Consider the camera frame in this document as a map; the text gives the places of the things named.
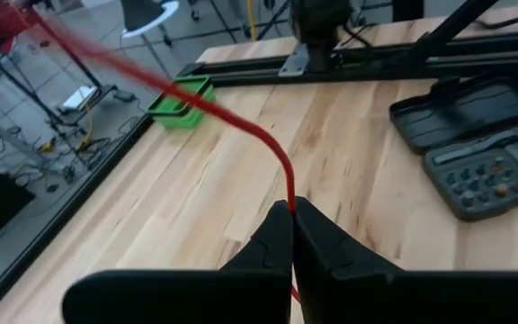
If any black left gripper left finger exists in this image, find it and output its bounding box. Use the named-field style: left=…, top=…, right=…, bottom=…
left=220, top=201, right=295, bottom=274

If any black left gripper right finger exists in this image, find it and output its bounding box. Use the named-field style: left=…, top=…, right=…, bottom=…
left=293, top=196, right=404, bottom=324

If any red cord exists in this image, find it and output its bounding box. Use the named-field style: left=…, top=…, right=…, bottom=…
left=13, top=8, right=303, bottom=303

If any green plastic tray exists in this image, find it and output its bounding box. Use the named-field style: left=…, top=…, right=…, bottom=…
left=145, top=74, right=218, bottom=131

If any open black bit case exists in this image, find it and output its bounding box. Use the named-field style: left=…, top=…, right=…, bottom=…
left=388, top=73, right=518, bottom=223

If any black power adapter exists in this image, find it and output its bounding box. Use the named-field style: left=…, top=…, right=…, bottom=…
left=112, top=88, right=138, bottom=104

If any white power strip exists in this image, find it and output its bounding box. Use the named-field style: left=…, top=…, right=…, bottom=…
left=62, top=84, right=100, bottom=112

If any grey screwdriver handle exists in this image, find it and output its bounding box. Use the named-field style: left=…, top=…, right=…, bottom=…
left=432, top=121, right=518, bottom=167

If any yellow hanging cable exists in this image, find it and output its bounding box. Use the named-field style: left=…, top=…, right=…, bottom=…
left=245, top=0, right=259, bottom=42

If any black aluminium table frame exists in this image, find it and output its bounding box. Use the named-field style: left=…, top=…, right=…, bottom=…
left=0, top=0, right=518, bottom=323

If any brown cable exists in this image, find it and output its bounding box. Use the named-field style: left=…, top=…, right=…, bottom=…
left=474, top=6, right=518, bottom=31

